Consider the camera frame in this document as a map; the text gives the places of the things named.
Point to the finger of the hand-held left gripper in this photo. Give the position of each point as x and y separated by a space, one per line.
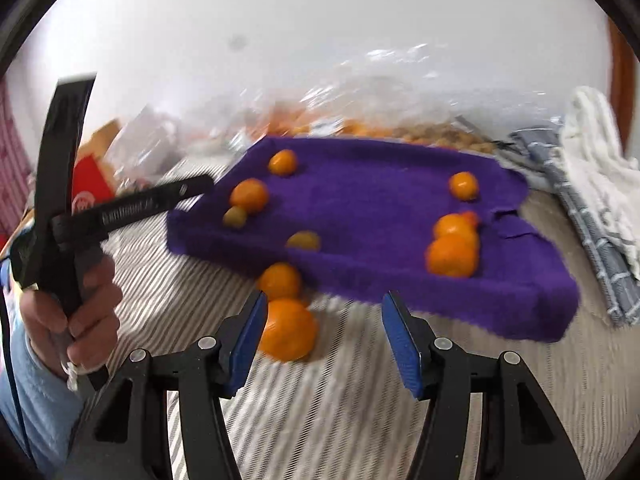
192 186

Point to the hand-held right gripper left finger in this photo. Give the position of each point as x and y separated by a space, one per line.
247 345

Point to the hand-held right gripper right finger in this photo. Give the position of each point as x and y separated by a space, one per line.
400 350

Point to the large orange mandarin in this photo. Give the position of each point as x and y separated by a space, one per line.
290 332

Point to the small green mandarin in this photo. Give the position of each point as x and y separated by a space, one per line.
235 216
303 240

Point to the tiny reddish orange fruit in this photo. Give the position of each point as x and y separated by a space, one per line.
471 217

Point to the purple towel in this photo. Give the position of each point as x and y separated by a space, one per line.
375 200

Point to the person's left forearm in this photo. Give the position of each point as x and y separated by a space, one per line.
40 405

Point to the clear bag of brown fruits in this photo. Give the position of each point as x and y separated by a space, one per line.
450 137

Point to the person's left hand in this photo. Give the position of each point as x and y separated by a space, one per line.
100 310

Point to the red paper bag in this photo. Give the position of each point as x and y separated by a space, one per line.
90 180

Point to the pink checkered cloth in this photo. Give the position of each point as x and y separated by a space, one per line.
12 160

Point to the translucent white plastic bag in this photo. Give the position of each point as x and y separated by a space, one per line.
150 145

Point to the grey striped bed sheet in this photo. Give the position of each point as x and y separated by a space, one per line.
350 410

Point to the clear bag of mandarins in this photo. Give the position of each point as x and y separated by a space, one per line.
300 120

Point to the grey plaid cloth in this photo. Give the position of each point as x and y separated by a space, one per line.
595 250

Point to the white knit towel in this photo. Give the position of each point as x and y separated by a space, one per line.
595 160

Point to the brown wooden frame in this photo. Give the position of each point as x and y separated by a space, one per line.
622 80

